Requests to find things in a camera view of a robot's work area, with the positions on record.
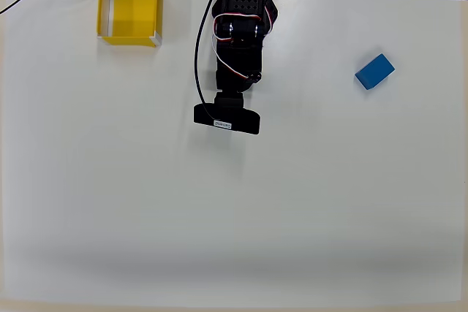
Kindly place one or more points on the blue block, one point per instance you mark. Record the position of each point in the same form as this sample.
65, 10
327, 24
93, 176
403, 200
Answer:
374, 71

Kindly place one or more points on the yellow paper box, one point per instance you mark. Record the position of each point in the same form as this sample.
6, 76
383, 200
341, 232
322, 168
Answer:
133, 10

